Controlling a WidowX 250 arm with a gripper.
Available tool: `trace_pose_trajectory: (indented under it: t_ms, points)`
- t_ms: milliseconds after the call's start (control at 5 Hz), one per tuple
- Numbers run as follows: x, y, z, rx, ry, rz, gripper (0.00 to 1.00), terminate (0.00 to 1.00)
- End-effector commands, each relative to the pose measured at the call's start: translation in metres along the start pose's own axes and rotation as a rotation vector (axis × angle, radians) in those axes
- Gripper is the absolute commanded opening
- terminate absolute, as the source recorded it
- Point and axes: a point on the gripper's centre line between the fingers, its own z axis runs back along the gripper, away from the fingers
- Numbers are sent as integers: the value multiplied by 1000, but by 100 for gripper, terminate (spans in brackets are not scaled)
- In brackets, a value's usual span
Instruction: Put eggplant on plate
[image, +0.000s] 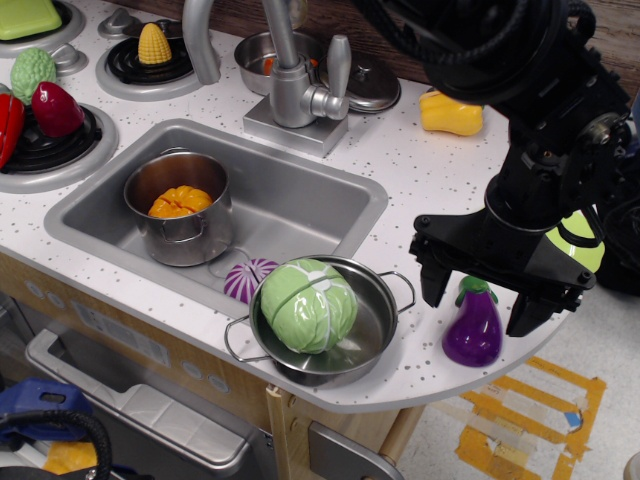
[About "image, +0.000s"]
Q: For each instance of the steel pan with handles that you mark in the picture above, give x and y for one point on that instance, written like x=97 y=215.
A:
x=356 y=354

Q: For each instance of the grey toy oven door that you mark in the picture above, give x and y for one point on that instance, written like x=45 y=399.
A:
x=156 y=427

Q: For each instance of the grey stove knob upper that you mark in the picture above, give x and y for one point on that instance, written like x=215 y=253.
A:
x=117 y=25

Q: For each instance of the grey toy sink basin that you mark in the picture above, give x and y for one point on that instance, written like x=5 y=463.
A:
x=283 y=207

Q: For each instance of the steel pot lid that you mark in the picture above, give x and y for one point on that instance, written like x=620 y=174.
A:
x=367 y=84

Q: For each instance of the front left stove burner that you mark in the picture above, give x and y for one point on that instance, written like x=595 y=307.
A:
x=40 y=163

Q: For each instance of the orange toy pumpkin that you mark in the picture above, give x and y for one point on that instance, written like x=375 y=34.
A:
x=179 y=202

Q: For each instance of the yellow toy bell pepper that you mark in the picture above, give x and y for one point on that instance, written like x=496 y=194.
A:
x=441 y=113

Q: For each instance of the small steel pot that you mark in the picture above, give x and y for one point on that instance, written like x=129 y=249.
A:
x=253 y=50

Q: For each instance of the lime green toy lid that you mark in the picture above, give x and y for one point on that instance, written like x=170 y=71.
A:
x=22 y=18

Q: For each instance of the lime green plate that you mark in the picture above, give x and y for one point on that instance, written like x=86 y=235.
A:
x=575 y=238

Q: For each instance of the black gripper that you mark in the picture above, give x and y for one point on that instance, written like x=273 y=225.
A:
x=546 y=280

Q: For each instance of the rear right stove burner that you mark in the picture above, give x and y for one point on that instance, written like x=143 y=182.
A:
x=120 y=73

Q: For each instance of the orange toy in small pot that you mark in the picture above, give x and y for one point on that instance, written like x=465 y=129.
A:
x=269 y=62

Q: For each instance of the green toy cabbage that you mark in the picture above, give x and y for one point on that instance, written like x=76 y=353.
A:
x=309 y=305

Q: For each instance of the green bumpy toy vegetable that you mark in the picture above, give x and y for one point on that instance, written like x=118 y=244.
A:
x=31 y=67

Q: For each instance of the silver toy faucet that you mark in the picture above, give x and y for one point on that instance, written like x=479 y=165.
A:
x=298 y=112

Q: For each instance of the grey stove knob lower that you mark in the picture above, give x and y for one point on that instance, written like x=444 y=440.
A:
x=68 y=60

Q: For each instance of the purple striped toy onion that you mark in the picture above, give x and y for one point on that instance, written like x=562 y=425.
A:
x=243 y=279

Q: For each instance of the stove burner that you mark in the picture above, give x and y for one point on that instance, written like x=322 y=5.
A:
x=120 y=73
x=40 y=163
x=73 y=23

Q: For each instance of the blue clamp tool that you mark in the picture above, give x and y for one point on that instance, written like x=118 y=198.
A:
x=36 y=395

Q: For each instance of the tall steel pot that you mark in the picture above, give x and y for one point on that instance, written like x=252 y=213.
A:
x=190 y=240

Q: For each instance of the yellow cloth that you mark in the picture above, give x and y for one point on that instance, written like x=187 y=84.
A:
x=66 y=457

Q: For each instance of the purple toy eggplant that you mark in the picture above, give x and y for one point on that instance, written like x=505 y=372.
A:
x=474 y=338

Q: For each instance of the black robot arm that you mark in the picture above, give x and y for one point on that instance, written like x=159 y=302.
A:
x=568 y=140

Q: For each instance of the rear left stove burner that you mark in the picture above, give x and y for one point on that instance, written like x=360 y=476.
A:
x=73 y=23

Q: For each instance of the red toy bell pepper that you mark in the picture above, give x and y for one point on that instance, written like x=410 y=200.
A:
x=12 y=123

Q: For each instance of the grey stove knob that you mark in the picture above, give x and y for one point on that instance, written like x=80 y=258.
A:
x=117 y=25
x=68 y=60

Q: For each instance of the yellow toy corn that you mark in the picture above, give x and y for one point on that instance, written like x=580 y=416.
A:
x=153 y=46

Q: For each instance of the dark red toy pepper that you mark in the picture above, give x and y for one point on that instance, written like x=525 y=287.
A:
x=56 y=112

